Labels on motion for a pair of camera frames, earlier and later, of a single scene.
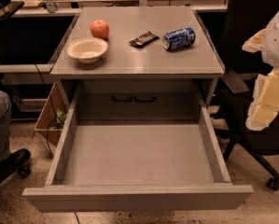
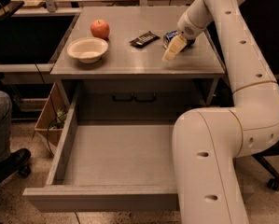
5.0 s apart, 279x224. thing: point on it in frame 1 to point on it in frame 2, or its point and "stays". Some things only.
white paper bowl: [88, 49] stays
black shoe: [16, 162] stays
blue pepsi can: [178, 38] stays
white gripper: [277, 44] to [186, 28]
